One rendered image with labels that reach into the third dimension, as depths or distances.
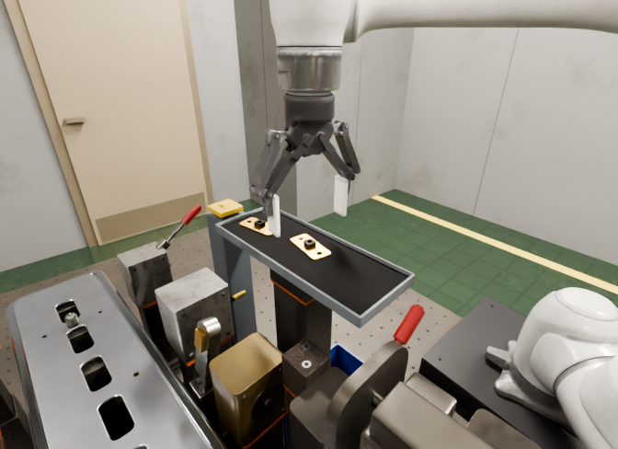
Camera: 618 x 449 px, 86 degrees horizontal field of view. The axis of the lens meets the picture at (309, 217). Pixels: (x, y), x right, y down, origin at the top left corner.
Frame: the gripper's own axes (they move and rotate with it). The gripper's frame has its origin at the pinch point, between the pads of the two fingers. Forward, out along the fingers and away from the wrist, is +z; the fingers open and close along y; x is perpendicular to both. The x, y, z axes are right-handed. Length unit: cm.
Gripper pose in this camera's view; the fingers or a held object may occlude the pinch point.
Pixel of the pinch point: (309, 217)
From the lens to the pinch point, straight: 57.4
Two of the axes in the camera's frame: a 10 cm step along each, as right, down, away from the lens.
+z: 0.0, 8.9, 4.5
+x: 5.5, 3.7, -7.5
